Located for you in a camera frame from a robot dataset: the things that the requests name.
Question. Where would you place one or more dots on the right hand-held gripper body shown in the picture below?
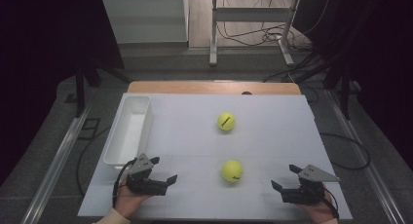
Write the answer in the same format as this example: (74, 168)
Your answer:
(305, 194)

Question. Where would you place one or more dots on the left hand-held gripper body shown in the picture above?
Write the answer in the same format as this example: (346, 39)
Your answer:
(139, 181)

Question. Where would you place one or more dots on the white plastic bin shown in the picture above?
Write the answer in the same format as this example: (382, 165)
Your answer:
(130, 133)

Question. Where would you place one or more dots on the yellow tennis ball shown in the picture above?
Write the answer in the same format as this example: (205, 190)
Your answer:
(232, 170)

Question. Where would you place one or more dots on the tennis ball with black line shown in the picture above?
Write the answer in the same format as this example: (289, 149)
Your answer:
(226, 121)

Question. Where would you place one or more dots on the person's right hand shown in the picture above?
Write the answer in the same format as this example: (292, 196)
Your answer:
(321, 211)

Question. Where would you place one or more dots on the person's left hand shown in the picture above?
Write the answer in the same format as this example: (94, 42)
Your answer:
(126, 201)

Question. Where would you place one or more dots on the white board table cover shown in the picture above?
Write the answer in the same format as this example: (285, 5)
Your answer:
(276, 136)

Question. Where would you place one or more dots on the wooden table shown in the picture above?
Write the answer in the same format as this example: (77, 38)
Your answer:
(195, 87)

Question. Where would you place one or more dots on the black metal stand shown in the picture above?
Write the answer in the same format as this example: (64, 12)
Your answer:
(79, 94)
(345, 94)

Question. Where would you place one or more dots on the white cabinet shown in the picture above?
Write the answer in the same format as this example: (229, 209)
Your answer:
(146, 19)

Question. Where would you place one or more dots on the dark curtain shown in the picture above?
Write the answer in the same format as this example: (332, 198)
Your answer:
(383, 55)
(39, 55)

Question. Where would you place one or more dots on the aluminium floor rail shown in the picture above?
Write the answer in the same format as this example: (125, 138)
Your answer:
(373, 175)
(55, 172)

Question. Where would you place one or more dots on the white metal stand frame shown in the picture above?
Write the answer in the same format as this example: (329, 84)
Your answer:
(250, 14)

